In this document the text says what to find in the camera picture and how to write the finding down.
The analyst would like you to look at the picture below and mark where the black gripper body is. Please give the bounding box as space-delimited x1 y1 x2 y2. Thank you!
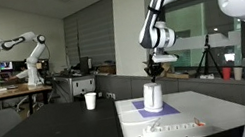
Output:
142 52 166 76

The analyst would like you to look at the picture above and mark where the white mug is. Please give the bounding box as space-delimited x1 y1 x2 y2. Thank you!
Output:
140 80 167 115

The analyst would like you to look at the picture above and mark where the brown cardboard box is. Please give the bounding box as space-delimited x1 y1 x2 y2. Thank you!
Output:
143 54 190 86

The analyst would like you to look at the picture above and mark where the purple rectangular mat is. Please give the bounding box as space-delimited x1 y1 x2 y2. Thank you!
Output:
130 92 181 122

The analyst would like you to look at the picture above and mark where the white power strip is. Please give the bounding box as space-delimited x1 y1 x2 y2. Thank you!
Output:
141 115 207 137

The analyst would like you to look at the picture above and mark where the white paper cup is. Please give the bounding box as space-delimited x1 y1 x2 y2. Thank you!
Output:
83 90 100 112

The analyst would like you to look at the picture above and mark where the red cup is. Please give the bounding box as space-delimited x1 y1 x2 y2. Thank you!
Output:
220 66 234 82

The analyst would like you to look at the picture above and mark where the white metal cabinet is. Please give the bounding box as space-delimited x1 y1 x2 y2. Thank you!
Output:
52 70 99 106

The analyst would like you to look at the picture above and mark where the beige cup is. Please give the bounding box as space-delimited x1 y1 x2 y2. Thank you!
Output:
232 66 245 82

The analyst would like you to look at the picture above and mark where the person in white shirt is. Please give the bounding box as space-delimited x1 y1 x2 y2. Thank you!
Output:
6 64 31 83

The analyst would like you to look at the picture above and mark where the lit computer monitor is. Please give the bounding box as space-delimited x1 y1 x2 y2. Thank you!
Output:
0 58 15 73

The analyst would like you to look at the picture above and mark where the wooden table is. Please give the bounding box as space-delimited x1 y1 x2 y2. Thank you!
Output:
0 76 58 123

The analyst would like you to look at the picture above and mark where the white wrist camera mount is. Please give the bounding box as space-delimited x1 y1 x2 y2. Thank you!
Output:
151 50 179 67

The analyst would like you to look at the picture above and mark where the white wall outlet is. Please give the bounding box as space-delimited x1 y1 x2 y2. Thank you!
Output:
104 90 118 102

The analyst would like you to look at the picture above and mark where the white kettle power cable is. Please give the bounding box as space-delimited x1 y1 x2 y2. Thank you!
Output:
122 116 164 137

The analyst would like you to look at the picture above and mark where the black camera tripod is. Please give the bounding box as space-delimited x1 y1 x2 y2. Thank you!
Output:
187 32 225 83

